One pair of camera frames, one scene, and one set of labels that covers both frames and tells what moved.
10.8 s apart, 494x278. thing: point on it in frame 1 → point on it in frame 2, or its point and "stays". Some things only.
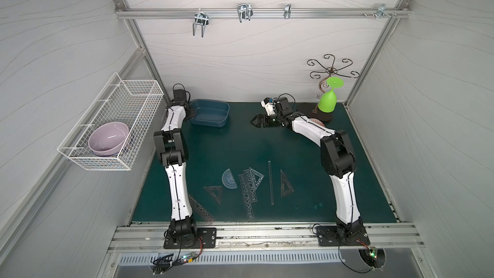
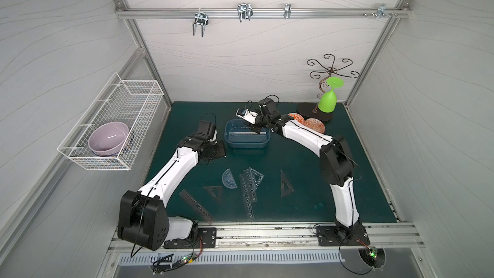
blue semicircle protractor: x=228 y=180 stays
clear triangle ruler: x=283 y=179 stays
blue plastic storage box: x=211 y=112 → x=238 y=134
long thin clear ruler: x=271 y=181 → x=247 y=133
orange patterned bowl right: x=316 y=121 stays
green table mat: x=250 y=173 stays
